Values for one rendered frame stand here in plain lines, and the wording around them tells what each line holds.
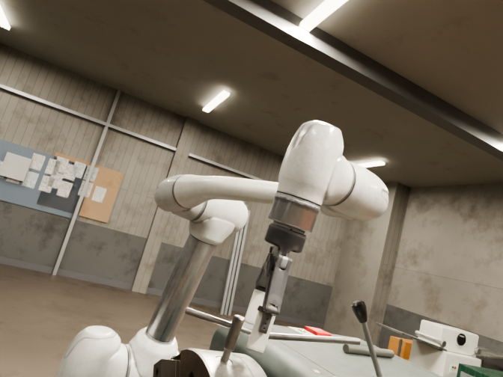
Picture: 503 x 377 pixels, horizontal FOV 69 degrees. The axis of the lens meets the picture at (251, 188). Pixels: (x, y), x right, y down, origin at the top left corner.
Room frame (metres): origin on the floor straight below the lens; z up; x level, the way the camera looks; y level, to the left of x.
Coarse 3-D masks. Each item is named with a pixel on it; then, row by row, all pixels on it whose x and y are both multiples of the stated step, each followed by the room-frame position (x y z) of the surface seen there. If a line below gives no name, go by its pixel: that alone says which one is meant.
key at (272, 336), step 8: (192, 312) 0.71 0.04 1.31; (200, 312) 0.71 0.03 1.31; (208, 320) 0.71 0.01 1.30; (216, 320) 0.71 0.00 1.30; (224, 320) 0.71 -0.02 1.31; (248, 328) 0.72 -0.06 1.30; (272, 336) 0.72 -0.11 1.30; (280, 336) 0.72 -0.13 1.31; (288, 336) 0.72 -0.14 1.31; (296, 336) 0.72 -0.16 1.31; (304, 336) 0.72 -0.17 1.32; (312, 336) 0.72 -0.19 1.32; (320, 336) 0.72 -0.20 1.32; (352, 344) 0.72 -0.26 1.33
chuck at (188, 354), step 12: (180, 360) 0.78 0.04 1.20; (192, 360) 0.74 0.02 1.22; (204, 360) 0.70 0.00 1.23; (216, 360) 0.71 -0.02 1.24; (240, 360) 0.75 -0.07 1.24; (180, 372) 0.77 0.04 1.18; (192, 372) 0.72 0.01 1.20; (204, 372) 0.69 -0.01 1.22; (216, 372) 0.68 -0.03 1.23; (228, 372) 0.69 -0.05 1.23; (240, 372) 0.71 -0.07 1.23
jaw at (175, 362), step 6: (162, 360) 0.76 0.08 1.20; (168, 360) 0.77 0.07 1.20; (174, 360) 0.77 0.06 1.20; (156, 366) 0.77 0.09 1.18; (162, 366) 0.75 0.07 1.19; (168, 366) 0.76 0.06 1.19; (174, 366) 0.77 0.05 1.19; (156, 372) 0.77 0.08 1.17; (162, 372) 0.75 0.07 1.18; (168, 372) 0.76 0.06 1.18; (174, 372) 0.76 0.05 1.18
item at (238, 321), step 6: (234, 318) 0.71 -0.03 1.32; (240, 318) 0.71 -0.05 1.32; (234, 324) 0.71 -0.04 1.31; (240, 324) 0.71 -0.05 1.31; (234, 330) 0.71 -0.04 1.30; (228, 336) 0.71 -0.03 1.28; (234, 336) 0.71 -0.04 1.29; (228, 342) 0.71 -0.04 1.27; (234, 342) 0.71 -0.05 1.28; (228, 348) 0.71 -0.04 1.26; (234, 348) 0.72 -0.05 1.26; (222, 354) 0.72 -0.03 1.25; (228, 354) 0.72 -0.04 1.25; (222, 360) 0.72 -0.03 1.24
